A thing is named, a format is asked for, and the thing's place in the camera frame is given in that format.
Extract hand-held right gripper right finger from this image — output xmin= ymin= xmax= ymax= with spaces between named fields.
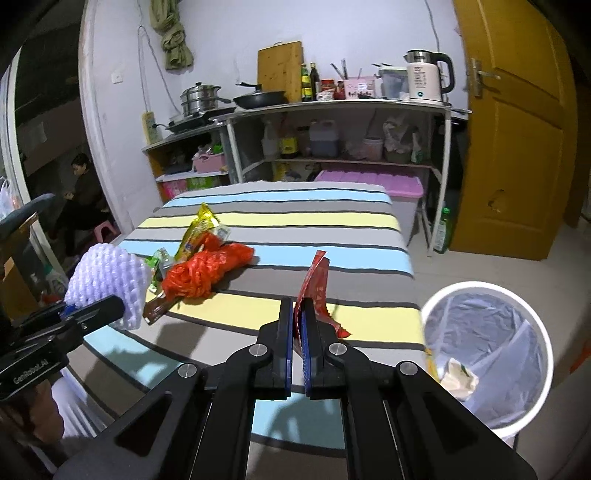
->
xmin=301 ymin=300 xmax=539 ymax=480

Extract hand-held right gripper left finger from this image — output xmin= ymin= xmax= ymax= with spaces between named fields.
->
xmin=53 ymin=298 xmax=296 ymax=480

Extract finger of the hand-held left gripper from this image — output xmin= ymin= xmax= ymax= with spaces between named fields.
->
xmin=65 ymin=295 xmax=126 ymax=335

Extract white foam fruit net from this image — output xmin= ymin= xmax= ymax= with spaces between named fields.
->
xmin=65 ymin=244 xmax=154 ymax=331

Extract red snack wrapper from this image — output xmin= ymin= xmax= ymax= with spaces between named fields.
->
xmin=294 ymin=249 xmax=352 ymax=340

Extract yellow snack wrapper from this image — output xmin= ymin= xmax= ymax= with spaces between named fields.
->
xmin=178 ymin=203 xmax=232 ymax=264

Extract white round trash bin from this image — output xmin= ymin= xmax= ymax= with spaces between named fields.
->
xmin=419 ymin=281 xmax=554 ymax=448

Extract person's left hand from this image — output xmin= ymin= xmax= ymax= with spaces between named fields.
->
xmin=0 ymin=382 xmax=64 ymax=445

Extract brown snack wrapper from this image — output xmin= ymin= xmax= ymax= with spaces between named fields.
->
xmin=142 ymin=295 xmax=182 ymax=327

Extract green small wrapper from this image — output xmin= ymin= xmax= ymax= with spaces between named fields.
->
xmin=145 ymin=248 xmax=176 ymax=294

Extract pink plastic stool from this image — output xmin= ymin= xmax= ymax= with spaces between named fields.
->
xmin=92 ymin=220 xmax=118 ymax=244

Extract red plastic bag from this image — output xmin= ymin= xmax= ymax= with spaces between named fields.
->
xmin=161 ymin=232 xmax=256 ymax=302

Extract striped bed sheet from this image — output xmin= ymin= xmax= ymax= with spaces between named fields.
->
xmin=51 ymin=181 xmax=428 ymax=480

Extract white plastic bag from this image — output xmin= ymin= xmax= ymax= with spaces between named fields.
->
xmin=0 ymin=179 xmax=24 ymax=220

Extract crumpled white paper wrapper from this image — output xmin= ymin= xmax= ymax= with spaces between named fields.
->
xmin=438 ymin=360 xmax=479 ymax=400

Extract clear box of packets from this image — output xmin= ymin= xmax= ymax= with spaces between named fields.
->
xmin=156 ymin=172 xmax=229 ymax=202

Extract yellow wooden cabinet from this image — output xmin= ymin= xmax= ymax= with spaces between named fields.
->
xmin=142 ymin=124 xmax=232 ymax=205

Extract clear plastic bin liner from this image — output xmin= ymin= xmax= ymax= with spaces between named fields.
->
xmin=422 ymin=288 xmax=548 ymax=430

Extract pink plastic basket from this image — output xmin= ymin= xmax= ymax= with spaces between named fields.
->
xmin=193 ymin=153 xmax=227 ymax=174

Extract yellow printed bag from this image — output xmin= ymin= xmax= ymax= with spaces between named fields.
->
xmin=273 ymin=161 xmax=321 ymax=182

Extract yellow power strip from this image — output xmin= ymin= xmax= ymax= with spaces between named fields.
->
xmin=142 ymin=110 xmax=160 ymax=145

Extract green plastic bottle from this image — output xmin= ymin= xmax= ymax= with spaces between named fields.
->
xmin=433 ymin=208 xmax=451 ymax=254

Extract pink lidded storage box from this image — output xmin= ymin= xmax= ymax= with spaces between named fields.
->
xmin=314 ymin=169 xmax=424 ymax=236

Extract black induction cooker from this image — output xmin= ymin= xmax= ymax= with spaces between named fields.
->
xmin=167 ymin=107 xmax=237 ymax=133

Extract yellow label oil bottle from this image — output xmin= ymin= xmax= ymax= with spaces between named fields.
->
xmin=278 ymin=122 xmax=298 ymax=160

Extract white plastic bottle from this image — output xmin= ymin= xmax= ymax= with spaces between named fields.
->
xmin=262 ymin=121 xmax=279 ymax=160

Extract steel steamer pot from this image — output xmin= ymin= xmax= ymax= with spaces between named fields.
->
xmin=180 ymin=82 xmax=232 ymax=116

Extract crumpled plastic bags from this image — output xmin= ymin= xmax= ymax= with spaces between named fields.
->
xmin=383 ymin=117 xmax=428 ymax=163

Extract white metal shelf rack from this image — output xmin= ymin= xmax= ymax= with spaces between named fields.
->
xmin=215 ymin=99 xmax=472 ymax=257

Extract black frying pan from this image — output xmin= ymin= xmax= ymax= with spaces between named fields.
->
xmin=233 ymin=83 xmax=289 ymax=110

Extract green hanging cloth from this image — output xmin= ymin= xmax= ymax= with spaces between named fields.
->
xmin=150 ymin=0 xmax=195 ymax=72

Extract pink utensil holder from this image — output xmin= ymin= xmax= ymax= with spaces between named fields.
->
xmin=342 ymin=78 xmax=377 ymax=100

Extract yellow wooden door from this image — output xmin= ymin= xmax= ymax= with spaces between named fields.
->
xmin=450 ymin=0 xmax=578 ymax=262

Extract wooden cutting board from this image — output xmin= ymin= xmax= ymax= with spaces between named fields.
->
xmin=257 ymin=41 xmax=304 ymax=103

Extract clear plastic jug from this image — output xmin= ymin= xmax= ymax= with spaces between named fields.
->
xmin=378 ymin=66 xmax=409 ymax=100

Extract white electric kettle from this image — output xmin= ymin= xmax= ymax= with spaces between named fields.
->
xmin=405 ymin=50 xmax=456 ymax=103

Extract white wall cable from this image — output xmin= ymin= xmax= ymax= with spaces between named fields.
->
xmin=137 ymin=25 xmax=155 ymax=114

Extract metal door handle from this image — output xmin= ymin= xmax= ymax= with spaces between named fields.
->
xmin=468 ymin=58 xmax=502 ymax=97

